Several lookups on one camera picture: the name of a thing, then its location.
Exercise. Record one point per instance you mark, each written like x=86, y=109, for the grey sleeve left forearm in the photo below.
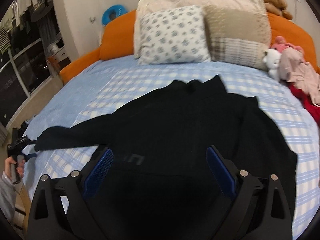
x=7, y=198

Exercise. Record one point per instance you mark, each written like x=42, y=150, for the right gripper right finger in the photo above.
x=259, y=208

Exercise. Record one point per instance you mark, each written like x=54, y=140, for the blue round wall object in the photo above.
x=112, y=13

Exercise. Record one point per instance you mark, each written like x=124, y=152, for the pink plush toy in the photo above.
x=280, y=44

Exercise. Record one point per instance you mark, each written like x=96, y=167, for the black sweater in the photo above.
x=159, y=185

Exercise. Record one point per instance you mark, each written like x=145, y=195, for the pink garment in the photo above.
x=293, y=69

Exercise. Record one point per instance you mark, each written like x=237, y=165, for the blue plaid bed sheet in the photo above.
x=105, y=86

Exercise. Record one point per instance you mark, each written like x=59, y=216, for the red garment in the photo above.
x=306, y=102

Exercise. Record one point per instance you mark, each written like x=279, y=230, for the hanging clothes rack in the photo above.
x=37, y=9

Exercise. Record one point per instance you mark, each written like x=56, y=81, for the white plush toy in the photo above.
x=271, y=60

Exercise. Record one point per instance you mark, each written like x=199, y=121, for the orange bed headboard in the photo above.
x=117, y=42

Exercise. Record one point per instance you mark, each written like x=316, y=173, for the white floral pillow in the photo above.
x=174, y=36

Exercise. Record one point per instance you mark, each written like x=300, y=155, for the beige striped pillow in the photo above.
x=237, y=36

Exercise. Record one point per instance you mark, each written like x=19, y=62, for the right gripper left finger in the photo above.
x=59, y=208

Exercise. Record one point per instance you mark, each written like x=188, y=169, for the left hand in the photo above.
x=19, y=169

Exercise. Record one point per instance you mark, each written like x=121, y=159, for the brown teddy bear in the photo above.
x=279, y=8

